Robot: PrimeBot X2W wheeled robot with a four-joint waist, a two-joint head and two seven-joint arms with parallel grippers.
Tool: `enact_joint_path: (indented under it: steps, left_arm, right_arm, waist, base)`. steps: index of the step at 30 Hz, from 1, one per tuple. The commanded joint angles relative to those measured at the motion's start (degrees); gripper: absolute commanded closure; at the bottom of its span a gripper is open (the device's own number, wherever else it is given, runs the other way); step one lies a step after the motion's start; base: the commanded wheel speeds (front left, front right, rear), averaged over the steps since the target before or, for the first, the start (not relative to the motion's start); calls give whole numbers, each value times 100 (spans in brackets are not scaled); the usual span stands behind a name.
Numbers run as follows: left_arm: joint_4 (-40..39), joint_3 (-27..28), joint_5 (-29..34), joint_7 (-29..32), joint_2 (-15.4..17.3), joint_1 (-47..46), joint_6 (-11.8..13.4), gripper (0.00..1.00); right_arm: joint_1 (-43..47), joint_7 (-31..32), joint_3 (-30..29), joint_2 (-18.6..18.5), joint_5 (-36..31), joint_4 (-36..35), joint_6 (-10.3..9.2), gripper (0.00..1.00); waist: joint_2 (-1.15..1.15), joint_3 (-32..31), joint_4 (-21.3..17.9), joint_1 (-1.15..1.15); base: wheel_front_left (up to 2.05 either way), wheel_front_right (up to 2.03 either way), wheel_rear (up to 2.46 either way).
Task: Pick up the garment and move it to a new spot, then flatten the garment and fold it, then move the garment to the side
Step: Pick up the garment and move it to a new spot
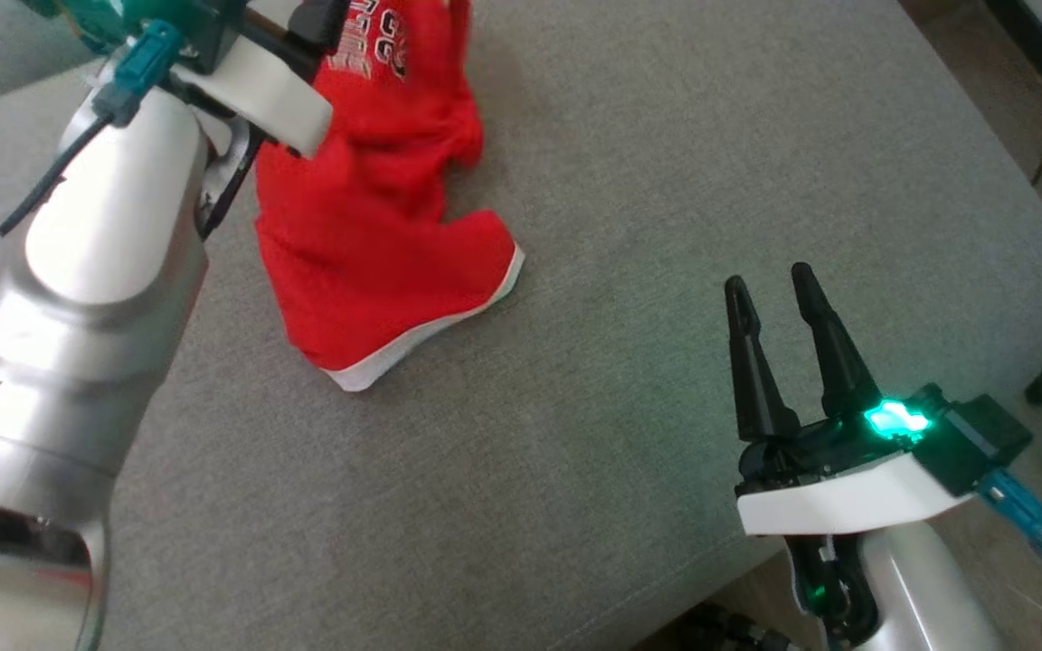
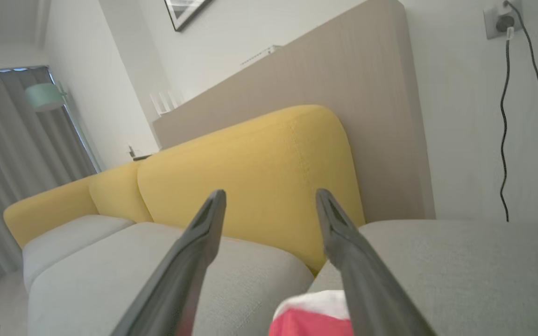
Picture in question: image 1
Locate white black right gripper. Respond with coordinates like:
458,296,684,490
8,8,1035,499
725,262,974,538

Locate teal camera connector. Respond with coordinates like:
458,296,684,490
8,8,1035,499
91,22,185,127
973,468,1042,554

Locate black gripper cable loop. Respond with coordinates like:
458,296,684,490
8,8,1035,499
197,122,267,241
783,533,880,648

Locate black right gripper cable loop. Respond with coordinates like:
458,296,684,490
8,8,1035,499
783,533,880,648

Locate red shorts with white hem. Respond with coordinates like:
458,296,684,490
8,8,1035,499
252,0,526,393

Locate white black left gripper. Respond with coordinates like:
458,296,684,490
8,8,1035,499
179,0,352,156

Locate black left gripper cable loop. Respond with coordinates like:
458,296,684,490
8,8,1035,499
197,122,267,241

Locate teal left camera connector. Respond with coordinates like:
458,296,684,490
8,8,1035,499
91,22,185,127

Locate teal right camera connector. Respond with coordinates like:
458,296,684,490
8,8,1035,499
973,468,1042,554

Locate thin left camera cable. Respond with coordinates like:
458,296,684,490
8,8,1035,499
0,113,115,283

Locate grey fabric sofa seat cushion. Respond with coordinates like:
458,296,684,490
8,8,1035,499
0,0,1042,651

